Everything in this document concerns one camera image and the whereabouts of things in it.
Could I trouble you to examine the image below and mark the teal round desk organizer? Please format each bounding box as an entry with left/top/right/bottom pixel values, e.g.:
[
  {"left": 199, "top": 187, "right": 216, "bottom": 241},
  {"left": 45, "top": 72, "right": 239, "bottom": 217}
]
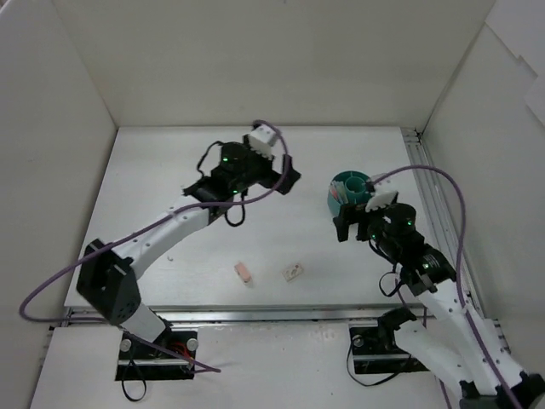
[{"left": 327, "top": 170, "right": 370, "bottom": 217}]

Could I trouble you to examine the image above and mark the orange yellow highlighter pack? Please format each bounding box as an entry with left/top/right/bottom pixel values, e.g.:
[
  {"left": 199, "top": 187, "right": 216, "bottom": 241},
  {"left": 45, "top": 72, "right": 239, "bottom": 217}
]
[{"left": 330, "top": 181, "right": 349, "bottom": 205}]

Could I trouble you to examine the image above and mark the white patterned eraser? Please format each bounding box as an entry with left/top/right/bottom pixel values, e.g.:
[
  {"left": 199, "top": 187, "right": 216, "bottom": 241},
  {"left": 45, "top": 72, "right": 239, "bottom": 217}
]
[{"left": 282, "top": 263, "right": 304, "bottom": 282}]

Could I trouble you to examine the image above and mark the pink eraser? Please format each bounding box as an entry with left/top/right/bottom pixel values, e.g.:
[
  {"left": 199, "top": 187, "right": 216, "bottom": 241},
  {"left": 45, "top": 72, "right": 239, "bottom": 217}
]
[{"left": 234, "top": 262, "right": 253, "bottom": 285}]

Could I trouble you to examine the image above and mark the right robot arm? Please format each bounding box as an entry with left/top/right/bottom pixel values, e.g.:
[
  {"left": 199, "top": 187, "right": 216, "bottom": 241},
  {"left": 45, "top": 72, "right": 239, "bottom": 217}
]
[{"left": 333, "top": 194, "right": 544, "bottom": 408}]

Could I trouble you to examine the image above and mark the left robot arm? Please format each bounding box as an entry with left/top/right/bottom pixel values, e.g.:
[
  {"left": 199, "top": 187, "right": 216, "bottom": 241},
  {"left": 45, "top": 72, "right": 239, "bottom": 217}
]
[{"left": 76, "top": 141, "right": 301, "bottom": 358}]

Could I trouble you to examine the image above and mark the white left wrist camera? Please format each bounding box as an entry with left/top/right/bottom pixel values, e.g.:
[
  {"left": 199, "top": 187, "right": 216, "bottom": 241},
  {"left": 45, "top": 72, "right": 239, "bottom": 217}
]
[{"left": 247, "top": 124, "right": 278, "bottom": 159}]

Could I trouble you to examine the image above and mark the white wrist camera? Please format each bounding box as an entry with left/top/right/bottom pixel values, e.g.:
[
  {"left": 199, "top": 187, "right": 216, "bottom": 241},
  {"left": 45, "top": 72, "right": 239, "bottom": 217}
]
[
  {"left": 365, "top": 179, "right": 399, "bottom": 213},
  {"left": 247, "top": 124, "right": 278, "bottom": 159}
]

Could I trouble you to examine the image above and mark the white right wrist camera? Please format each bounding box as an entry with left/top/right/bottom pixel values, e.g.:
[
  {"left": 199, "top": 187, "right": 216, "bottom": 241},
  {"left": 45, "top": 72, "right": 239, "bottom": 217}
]
[{"left": 365, "top": 179, "right": 399, "bottom": 213}]

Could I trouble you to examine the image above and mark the aluminium frame rail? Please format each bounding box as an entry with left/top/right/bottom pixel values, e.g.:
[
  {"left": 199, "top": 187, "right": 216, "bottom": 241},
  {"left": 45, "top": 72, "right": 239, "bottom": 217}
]
[{"left": 400, "top": 128, "right": 484, "bottom": 314}]

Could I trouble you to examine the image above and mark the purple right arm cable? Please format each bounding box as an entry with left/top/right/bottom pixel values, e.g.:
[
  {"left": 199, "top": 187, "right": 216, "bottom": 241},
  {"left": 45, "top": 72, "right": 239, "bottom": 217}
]
[{"left": 368, "top": 165, "right": 520, "bottom": 409}]

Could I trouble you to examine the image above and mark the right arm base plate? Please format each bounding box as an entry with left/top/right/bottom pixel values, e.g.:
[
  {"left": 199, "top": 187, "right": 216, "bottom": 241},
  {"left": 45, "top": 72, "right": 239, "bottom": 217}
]
[{"left": 347, "top": 324, "right": 427, "bottom": 381}]

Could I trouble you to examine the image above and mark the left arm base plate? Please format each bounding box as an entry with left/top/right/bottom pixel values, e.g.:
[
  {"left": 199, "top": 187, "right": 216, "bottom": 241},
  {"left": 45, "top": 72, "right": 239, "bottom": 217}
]
[{"left": 115, "top": 330, "right": 201, "bottom": 383}]

